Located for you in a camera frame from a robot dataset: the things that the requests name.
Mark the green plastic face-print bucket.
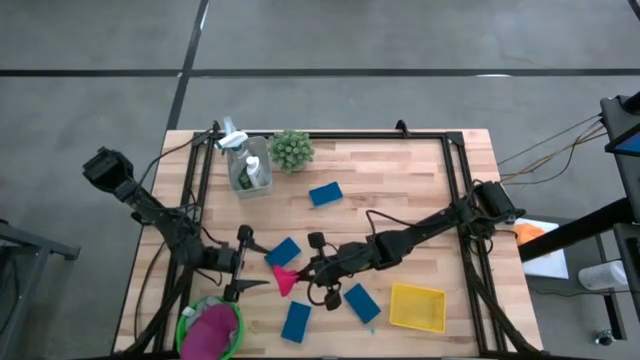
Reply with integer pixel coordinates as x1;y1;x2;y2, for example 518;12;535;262
174;294;246;360

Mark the white roll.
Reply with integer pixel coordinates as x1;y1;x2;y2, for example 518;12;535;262
578;259;629;292

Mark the small white bottle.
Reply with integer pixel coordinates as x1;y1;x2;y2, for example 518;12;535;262
243;155;267;189

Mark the clear green-label spray bottle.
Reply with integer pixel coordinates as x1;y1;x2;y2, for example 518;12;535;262
214;116;257;191

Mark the grey cloth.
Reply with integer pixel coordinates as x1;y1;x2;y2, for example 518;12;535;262
187;295;236;321

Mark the blue screen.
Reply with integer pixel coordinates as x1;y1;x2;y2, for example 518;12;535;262
604;130;640;157

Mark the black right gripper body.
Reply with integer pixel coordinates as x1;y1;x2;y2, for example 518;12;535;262
307;231;382;312

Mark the pink cloth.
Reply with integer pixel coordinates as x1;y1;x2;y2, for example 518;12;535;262
179;303;240;360

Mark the black equipment stand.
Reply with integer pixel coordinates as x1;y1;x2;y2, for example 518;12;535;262
599;91;640;224

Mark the black diagonal stand beam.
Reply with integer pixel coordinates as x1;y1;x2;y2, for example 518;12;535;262
517;197;640;264

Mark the black aluminium table frame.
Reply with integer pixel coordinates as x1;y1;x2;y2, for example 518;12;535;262
117;119;546;359

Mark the yellow plastic bin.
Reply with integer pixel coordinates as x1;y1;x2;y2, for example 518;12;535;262
388;282;447;335

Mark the white plastic caddy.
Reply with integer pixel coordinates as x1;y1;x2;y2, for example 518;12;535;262
225;135;275;200

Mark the white paper sheet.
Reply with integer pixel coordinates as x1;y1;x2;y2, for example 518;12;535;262
514;217;571;280

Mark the grey metal stand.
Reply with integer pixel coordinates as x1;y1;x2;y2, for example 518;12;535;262
0;218;82;360

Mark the orange object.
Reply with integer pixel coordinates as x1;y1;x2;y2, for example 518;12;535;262
513;222;547;247

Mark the potted green succulent plant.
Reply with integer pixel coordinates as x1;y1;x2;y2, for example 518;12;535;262
267;129;317;175

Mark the red cloth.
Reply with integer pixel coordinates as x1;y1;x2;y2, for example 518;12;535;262
271;264;302;298

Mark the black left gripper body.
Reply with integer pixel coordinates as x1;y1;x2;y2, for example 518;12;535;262
216;225;255;303

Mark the blue scouring sponge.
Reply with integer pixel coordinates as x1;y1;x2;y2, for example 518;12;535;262
343;282;382;324
280;300;313;344
308;181;345;208
263;236;303;268

